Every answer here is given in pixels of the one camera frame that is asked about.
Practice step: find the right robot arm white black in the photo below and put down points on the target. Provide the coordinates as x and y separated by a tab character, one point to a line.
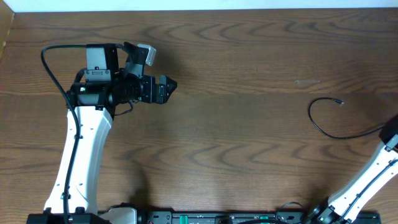
345	205

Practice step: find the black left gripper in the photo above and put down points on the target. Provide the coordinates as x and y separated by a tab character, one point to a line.
158	89

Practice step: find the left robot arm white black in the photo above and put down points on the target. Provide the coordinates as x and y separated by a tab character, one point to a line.
114	75

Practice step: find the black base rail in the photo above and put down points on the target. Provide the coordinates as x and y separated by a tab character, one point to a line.
233	217

